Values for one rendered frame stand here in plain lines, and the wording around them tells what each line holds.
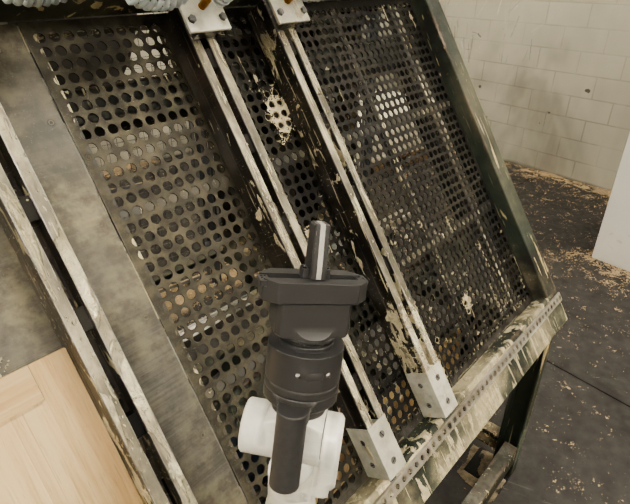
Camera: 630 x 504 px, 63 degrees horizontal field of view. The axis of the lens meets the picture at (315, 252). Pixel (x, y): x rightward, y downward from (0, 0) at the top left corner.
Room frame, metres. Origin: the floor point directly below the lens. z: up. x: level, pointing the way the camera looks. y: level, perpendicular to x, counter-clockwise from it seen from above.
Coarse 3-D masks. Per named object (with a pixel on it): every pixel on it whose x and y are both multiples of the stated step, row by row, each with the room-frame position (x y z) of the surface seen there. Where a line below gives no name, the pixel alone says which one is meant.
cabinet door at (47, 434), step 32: (64, 352) 0.62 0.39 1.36; (0, 384) 0.55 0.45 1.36; (32, 384) 0.57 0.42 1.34; (64, 384) 0.59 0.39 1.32; (0, 416) 0.52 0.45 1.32; (32, 416) 0.54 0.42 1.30; (64, 416) 0.56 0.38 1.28; (96, 416) 0.58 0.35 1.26; (0, 448) 0.50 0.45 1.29; (32, 448) 0.51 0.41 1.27; (64, 448) 0.53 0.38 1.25; (96, 448) 0.55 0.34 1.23; (0, 480) 0.47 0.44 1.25; (32, 480) 0.48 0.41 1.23; (64, 480) 0.50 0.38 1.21; (96, 480) 0.52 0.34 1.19; (128, 480) 0.53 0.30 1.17
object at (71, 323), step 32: (0, 128) 0.75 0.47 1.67; (0, 160) 0.75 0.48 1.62; (0, 192) 0.69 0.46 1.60; (32, 192) 0.71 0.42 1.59; (32, 224) 0.71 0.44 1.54; (32, 256) 0.65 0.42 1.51; (64, 256) 0.67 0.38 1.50; (64, 288) 0.67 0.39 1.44; (64, 320) 0.61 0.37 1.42; (96, 320) 0.63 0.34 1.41; (96, 352) 0.63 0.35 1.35; (96, 384) 0.57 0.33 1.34; (128, 384) 0.59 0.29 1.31; (128, 416) 0.57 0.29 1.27; (128, 448) 0.53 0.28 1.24; (160, 448) 0.55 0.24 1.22; (160, 480) 0.54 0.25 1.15
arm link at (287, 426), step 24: (264, 384) 0.44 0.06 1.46; (264, 408) 0.44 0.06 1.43; (288, 408) 0.40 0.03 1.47; (312, 408) 0.41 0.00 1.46; (240, 432) 0.41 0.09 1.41; (264, 432) 0.41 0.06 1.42; (288, 432) 0.38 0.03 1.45; (312, 432) 0.40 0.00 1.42; (288, 456) 0.37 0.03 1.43; (312, 456) 0.40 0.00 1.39; (288, 480) 0.36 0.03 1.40
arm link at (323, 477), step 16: (336, 416) 0.43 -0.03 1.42; (336, 432) 0.41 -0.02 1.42; (336, 448) 0.40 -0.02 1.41; (304, 464) 0.45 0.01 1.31; (320, 464) 0.39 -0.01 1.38; (336, 464) 0.39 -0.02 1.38; (304, 480) 0.43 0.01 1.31; (320, 480) 0.40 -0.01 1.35; (288, 496) 0.41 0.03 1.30; (304, 496) 0.40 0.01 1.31; (320, 496) 0.40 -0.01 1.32
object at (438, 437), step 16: (544, 320) 1.34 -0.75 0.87; (528, 336) 1.26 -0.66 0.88; (512, 352) 1.17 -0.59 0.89; (496, 368) 1.10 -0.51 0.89; (480, 384) 1.03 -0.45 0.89; (464, 400) 0.97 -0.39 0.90; (448, 432) 0.88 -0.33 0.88; (432, 448) 0.83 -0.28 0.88; (416, 464) 0.79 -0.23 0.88; (400, 480) 0.74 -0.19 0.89; (384, 496) 0.70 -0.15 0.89
